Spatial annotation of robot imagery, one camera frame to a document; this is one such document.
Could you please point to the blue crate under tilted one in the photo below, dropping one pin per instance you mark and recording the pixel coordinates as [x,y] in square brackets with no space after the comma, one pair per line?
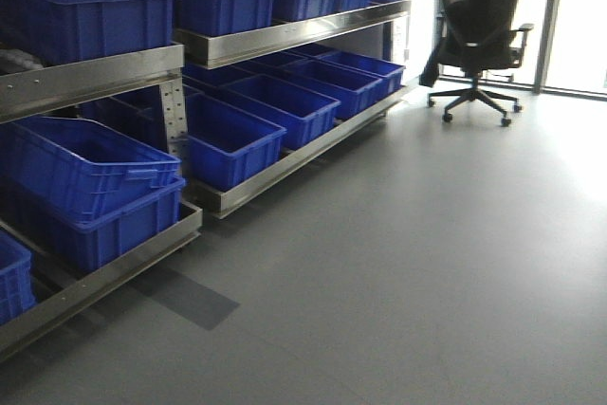
[87,246]

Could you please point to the near stainless steel rack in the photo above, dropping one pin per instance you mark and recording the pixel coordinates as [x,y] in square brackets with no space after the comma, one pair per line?
[65,291]

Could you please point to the tilted blue crate lower near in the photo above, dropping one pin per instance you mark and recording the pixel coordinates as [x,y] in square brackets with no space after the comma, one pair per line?
[81,168]

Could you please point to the far stainless steel rack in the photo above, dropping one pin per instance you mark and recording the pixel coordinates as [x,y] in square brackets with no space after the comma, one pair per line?
[219,51]

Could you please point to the blue crate bottom left edge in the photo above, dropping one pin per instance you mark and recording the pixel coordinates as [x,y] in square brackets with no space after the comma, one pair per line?
[17,295]

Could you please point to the blue bin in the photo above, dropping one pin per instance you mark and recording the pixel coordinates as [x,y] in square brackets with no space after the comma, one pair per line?
[356,91]
[390,74]
[304,113]
[228,145]

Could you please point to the black mesh office chair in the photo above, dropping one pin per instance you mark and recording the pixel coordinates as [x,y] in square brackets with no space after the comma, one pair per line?
[476,36]

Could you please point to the stainless steel rack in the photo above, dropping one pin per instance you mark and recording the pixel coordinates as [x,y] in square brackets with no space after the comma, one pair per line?
[65,291]
[219,51]

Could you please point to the large blue crate upper near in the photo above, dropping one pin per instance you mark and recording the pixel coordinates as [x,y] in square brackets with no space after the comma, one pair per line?
[69,31]

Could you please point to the blue bin lower far front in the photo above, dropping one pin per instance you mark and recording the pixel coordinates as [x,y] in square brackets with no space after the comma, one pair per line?
[228,145]

